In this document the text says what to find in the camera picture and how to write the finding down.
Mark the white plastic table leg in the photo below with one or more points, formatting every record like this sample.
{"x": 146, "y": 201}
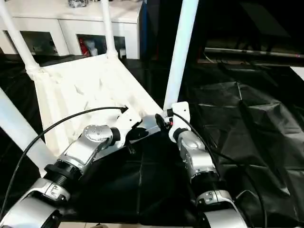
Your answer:
{"x": 108, "y": 28}
{"x": 180, "y": 47}
{"x": 14, "y": 35}
{"x": 19, "y": 123}

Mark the white plastic table top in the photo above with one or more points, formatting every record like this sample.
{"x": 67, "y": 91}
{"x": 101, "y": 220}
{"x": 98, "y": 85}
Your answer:
{"x": 83, "y": 78}

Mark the black mat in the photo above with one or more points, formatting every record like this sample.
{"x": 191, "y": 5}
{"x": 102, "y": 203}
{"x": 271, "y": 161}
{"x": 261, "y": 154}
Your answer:
{"x": 237, "y": 118}

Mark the white mug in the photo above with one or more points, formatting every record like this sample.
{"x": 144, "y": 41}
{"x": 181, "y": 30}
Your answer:
{"x": 122, "y": 52}
{"x": 95, "y": 51}

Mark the red bottle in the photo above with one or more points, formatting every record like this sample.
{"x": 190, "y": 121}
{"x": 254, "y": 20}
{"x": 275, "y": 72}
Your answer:
{"x": 82, "y": 46}

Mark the white flat board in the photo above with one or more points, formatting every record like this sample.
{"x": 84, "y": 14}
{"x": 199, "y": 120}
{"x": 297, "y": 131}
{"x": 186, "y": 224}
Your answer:
{"x": 299, "y": 71}

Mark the white cabinet with glass doors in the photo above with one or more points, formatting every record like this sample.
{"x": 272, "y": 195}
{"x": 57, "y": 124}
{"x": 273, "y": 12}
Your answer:
{"x": 47, "y": 23}

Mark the small grey metallic object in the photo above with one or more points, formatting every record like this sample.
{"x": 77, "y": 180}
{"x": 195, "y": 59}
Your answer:
{"x": 78, "y": 2}

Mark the grey metal rail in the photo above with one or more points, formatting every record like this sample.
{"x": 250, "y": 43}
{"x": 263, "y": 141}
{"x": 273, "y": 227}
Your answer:
{"x": 237, "y": 50}

